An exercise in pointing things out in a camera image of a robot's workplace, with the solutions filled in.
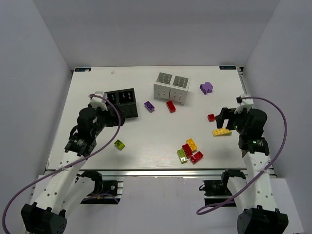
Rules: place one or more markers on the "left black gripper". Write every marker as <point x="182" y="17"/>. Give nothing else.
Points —
<point x="115" y="117"/>

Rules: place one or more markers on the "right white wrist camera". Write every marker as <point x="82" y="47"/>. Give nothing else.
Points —
<point x="245" y="102"/>

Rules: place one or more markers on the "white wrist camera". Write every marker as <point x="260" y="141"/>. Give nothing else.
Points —
<point x="245" y="102"/>
<point x="98" y="100"/>

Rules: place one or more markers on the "small lime green lego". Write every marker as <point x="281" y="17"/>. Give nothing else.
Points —
<point x="120" y="145"/>

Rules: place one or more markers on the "small red square lego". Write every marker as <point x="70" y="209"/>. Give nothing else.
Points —
<point x="211" y="117"/>

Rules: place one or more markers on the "long lime green lego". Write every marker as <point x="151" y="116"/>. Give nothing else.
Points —
<point x="182" y="156"/>

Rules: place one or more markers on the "yellow lego brick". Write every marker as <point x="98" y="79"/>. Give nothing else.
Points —
<point x="192" y="145"/>

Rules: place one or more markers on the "yellow lego plate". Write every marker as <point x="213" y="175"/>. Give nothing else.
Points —
<point x="221" y="132"/>

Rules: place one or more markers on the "black two-bin container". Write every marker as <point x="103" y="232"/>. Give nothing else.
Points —
<point x="125" y="101"/>

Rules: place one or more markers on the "long red lego brick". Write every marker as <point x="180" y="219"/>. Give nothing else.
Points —
<point x="171" y="106"/>

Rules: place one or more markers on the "left blue table label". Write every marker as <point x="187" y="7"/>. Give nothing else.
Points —
<point x="82" y="69"/>

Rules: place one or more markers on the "red lego brick lower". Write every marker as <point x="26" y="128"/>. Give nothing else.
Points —
<point x="196" y="157"/>

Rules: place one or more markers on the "white two-bin container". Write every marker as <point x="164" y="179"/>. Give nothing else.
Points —
<point x="169" y="87"/>

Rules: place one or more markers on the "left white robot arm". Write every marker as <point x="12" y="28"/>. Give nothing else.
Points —
<point x="66" y="188"/>

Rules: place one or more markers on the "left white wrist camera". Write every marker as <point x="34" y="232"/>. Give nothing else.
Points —
<point x="98" y="100"/>

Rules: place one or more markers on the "red lego brick middle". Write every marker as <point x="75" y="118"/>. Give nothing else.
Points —
<point x="187" y="150"/>

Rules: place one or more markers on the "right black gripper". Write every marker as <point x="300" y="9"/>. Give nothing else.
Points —
<point x="226" y="117"/>

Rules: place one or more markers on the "purple lego figure piece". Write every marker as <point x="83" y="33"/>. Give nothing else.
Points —
<point x="206" y="87"/>

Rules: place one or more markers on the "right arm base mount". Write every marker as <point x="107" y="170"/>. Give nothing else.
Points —
<point x="216" y="191"/>

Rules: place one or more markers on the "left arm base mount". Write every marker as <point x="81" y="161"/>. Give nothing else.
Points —
<point x="105" y="191"/>

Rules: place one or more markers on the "purple lego brick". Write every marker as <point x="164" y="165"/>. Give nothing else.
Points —
<point x="149" y="106"/>

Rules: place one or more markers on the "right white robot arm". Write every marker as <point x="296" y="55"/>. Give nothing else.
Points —
<point x="253" y="194"/>

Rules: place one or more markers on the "blue table label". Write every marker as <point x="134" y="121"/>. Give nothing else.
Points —
<point x="82" y="69"/>
<point x="227" y="67"/>

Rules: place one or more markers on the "right blue table label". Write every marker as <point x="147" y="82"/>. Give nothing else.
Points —
<point x="227" y="67"/>

